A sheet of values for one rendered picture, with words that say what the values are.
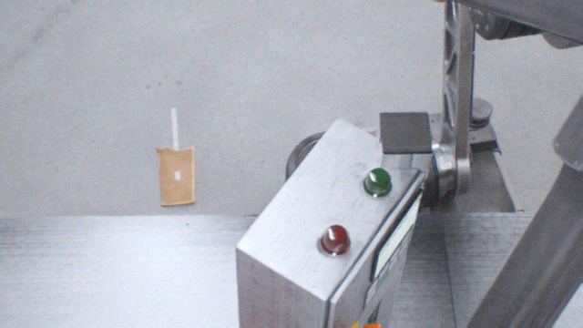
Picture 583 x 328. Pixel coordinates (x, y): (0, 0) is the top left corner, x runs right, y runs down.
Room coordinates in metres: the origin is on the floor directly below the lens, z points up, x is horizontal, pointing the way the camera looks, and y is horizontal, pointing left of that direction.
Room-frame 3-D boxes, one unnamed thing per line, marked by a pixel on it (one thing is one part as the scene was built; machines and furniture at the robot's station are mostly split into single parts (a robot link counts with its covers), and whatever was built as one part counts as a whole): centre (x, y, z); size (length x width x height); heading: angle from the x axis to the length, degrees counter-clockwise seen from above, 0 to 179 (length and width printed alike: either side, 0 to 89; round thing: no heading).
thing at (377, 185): (0.46, -0.08, 1.49); 0.03 x 0.03 x 0.02
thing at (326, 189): (0.44, -0.04, 1.38); 0.17 x 0.10 x 0.19; 149
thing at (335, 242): (0.40, -0.04, 1.49); 0.03 x 0.03 x 0.02
